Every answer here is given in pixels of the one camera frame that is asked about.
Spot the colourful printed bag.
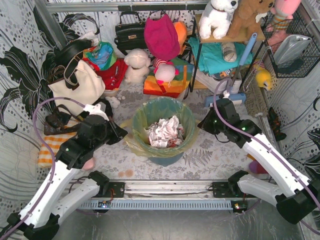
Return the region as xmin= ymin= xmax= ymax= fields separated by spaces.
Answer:
xmin=82 ymin=41 xmax=117 ymax=71

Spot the crumpled white paper trash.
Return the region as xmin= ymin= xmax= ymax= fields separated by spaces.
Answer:
xmin=145 ymin=115 xmax=185 ymax=149

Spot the purple cable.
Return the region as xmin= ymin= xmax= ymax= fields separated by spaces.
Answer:
xmin=0 ymin=97 xmax=88 ymax=240
xmin=212 ymin=77 xmax=320 ymax=236

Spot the red cloth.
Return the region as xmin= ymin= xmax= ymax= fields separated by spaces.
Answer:
xmin=87 ymin=58 xmax=128 ymax=91

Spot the white plush dog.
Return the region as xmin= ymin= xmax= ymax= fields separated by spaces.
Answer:
xmin=199 ymin=0 xmax=239 ymax=40

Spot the yellow plush duck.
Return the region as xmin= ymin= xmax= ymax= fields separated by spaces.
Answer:
xmin=253 ymin=61 xmax=272 ymax=91

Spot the teal plastic trash bin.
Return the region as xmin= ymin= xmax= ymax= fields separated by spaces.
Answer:
xmin=132 ymin=97 xmax=196 ymax=167

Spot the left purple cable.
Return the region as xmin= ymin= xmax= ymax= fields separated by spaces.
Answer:
xmin=0 ymin=97 xmax=88 ymax=240

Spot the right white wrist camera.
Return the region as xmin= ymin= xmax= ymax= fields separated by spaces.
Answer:
xmin=223 ymin=90 xmax=230 ymax=99

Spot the pink plush pig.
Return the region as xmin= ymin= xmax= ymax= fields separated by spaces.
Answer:
xmin=153 ymin=58 xmax=180 ymax=85

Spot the black leather handbag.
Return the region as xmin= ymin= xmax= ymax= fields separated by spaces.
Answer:
xmin=114 ymin=11 xmax=148 ymax=56

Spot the magenta fuzzy bag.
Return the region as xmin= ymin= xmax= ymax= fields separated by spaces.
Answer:
xmin=144 ymin=14 xmax=180 ymax=61

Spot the cream canvas tote bag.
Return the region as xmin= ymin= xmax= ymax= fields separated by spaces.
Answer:
xmin=48 ymin=60 xmax=106 ymax=105

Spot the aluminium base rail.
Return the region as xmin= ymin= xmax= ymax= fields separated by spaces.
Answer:
xmin=37 ymin=178 xmax=305 ymax=201

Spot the orange checkered cloth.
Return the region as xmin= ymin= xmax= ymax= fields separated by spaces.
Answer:
xmin=37 ymin=131 xmax=78 ymax=169

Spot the cream plush sheep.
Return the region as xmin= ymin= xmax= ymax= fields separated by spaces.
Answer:
xmin=124 ymin=48 xmax=151 ymax=84

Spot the purple orange sock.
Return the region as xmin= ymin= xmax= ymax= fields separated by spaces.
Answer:
xmin=247 ymin=154 xmax=268 ymax=174

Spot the brown patterned handbag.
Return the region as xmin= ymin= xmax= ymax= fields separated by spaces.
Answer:
xmin=43 ymin=104 xmax=84 ymax=136

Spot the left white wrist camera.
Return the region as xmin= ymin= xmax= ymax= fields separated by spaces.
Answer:
xmin=83 ymin=103 xmax=110 ymax=121

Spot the orange plush toy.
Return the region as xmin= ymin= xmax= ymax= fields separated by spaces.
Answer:
xmin=173 ymin=21 xmax=188 ymax=55

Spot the pink plush toy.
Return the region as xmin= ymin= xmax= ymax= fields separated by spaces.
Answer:
xmin=270 ymin=0 xmax=301 ymax=24

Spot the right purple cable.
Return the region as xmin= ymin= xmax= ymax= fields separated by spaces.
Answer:
xmin=212 ymin=77 xmax=320 ymax=236

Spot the black wire basket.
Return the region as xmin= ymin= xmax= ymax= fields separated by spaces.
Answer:
xmin=261 ymin=11 xmax=320 ymax=79

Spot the yellow plastic trash bag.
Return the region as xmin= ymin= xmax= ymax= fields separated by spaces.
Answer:
xmin=120 ymin=97 xmax=196 ymax=159

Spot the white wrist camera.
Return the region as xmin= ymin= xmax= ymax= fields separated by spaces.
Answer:
xmin=83 ymin=103 xmax=110 ymax=121
xmin=223 ymin=90 xmax=230 ymax=99

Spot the pink glasses case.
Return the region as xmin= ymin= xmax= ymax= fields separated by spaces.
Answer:
xmin=82 ymin=157 xmax=96 ymax=171

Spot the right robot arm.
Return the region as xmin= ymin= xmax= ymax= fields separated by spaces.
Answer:
xmin=198 ymin=98 xmax=320 ymax=224

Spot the black metal shelf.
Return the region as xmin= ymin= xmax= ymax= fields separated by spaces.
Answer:
xmin=188 ymin=14 xmax=272 ymax=93

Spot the silver foil pouch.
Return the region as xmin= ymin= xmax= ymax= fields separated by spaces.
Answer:
xmin=273 ymin=34 xmax=312 ymax=65

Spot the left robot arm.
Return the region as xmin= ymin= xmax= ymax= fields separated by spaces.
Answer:
xmin=1 ymin=114 xmax=128 ymax=240

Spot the rainbow striped bag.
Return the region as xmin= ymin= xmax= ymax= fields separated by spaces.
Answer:
xmin=143 ymin=57 xmax=194 ymax=98

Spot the brown plush bear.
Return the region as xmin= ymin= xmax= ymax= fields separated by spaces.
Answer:
xmin=227 ymin=0 xmax=275 ymax=38

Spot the teal folded cloth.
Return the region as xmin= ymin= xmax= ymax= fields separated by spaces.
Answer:
xmin=197 ymin=42 xmax=246 ymax=75

